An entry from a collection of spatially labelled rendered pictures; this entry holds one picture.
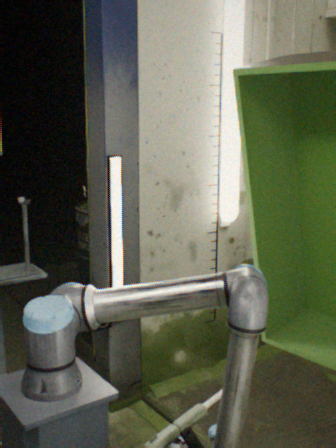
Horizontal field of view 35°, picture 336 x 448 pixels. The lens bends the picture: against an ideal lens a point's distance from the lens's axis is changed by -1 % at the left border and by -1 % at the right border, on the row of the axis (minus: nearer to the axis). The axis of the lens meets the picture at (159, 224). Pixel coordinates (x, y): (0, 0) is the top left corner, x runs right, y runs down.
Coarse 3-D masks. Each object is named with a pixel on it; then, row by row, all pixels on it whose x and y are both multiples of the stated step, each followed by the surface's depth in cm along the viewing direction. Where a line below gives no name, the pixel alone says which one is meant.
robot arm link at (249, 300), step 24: (240, 288) 159; (264, 288) 160; (240, 312) 155; (264, 312) 156; (240, 336) 157; (240, 360) 158; (240, 384) 160; (240, 408) 162; (216, 432) 168; (240, 432) 165
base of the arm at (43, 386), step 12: (72, 360) 163; (24, 372) 165; (36, 372) 159; (48, 372) 158; (60, 372) 160; (72, 372) 163; (24, 384) 162; (36, 384) 159; (48, 384) 158; (60, 384) 159; (72, 384) 162; (36, 396) 158; (48, 396) 158; (60, 396) 159
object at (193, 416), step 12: (216, 396) 224; (192, 408) 218; (204, 408) 217; (180, 420) 212; (192, 420) 213; (168, 432) 207; (180, 432) 210; (144, 444) 204; (156, 444) 202; (168, 444) 206
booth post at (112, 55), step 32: (96, 0) 227; (128, 0) 230; (96, 32) 230; (128, 32) 233; (96, 64) 233; (128, 64) 236; (96, 96) 237; (128, 96) 239; (96, 128) 240; (128, 128) 242; (96, 160) 244; (128, 160) 245; (96, 192) 248; (128, 192) 248; (96, 224) 252; (128, 224) 251; (96, 256) 256; (128, 256) 254; (96, 288) 261; (128, 320) 261; (96, 352) 270; (128, 352) 265; (128, 384) 268
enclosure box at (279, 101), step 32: (256, 64) 202; (288, 64) 183; (320, 64) 173; (256, 96) 212; (288, 96) 226; (320, 96) 217; (256, 128) 216; (288, 128) 229; (320, 128) 222; (256, 160) 219; (288, 160) 233; (320, 160) 227; (256, 192) 222; (288, 192) 237; (320, 192) 233; (256, 224) 225; (288, 224) 241; (320, 224) 239; (256, 256) 226; (288, 256) 245; (320, 256) 245; (288, 288) 249; (320, 288) 251; (288, 320) 253; (320, 320) 249; (320, 352) 227
